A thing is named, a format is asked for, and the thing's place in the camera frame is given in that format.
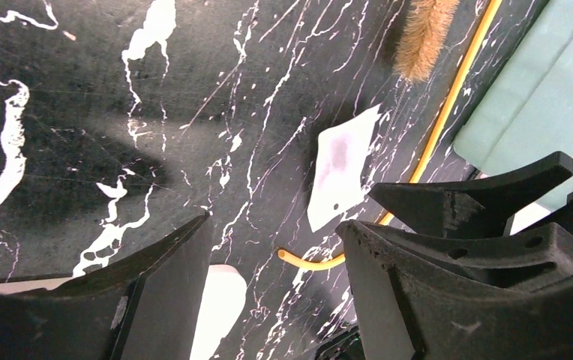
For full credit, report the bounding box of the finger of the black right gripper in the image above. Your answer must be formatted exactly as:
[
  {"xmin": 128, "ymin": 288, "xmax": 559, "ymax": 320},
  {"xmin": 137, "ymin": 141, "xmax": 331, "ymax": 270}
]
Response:
[{"xmin": 369, "ymin": 151, "xmax": 573, "ymax": 239}]

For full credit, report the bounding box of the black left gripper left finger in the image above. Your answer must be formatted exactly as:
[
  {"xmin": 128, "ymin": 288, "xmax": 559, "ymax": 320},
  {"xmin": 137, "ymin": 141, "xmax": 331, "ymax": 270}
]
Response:
[{"xmin": 0, "ymin": 214, "xmax": 213, "ymax": 359}]

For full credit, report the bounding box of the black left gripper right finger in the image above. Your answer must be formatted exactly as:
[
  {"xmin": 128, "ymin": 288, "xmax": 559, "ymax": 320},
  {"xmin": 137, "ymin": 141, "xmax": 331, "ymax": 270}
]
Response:
[{"xmin": 337, "ymin": 200, "xmax": 573, "ymax": 359}]

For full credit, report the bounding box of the mint green plastic bin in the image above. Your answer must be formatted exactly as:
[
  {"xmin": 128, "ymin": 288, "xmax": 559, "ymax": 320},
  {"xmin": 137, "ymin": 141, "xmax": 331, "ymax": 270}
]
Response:
[{"xmin": 454, "ymin": 1, "xmax": 573, "ymax": 210}]

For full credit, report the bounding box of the white paper packet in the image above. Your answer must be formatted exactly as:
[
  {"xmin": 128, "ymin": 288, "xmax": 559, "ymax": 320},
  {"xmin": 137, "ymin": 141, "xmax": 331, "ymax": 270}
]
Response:
[{"xmin": 307, "ymin": 104, "xmax": 380, "ymax": 233}]

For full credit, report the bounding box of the tan rubber tube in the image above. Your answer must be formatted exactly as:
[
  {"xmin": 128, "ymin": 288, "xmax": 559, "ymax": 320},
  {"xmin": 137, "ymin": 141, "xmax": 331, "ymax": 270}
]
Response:
[{"xmin": 276, "ymin": 0, "xmax": 503, "ymax": 272}]

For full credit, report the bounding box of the tan test tube brush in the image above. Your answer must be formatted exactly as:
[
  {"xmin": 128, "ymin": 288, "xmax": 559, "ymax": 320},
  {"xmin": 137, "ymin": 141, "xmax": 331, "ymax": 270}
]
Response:
[{"xmin": 394, "ymin": 0, "xmax": 460, "ymax": 83}]

